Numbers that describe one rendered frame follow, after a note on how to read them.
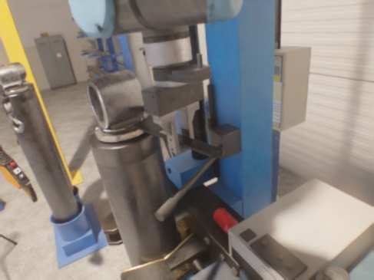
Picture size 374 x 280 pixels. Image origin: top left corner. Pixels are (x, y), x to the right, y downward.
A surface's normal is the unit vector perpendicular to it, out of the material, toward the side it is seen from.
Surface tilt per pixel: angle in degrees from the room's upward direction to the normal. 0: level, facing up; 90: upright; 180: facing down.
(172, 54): 91
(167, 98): 90
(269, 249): 0
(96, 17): 90
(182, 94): 90
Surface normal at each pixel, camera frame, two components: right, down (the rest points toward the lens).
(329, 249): -0.12, -0.89
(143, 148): 0.68, 0.25
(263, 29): 0.50, 0.33
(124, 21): -0.31, 0.91
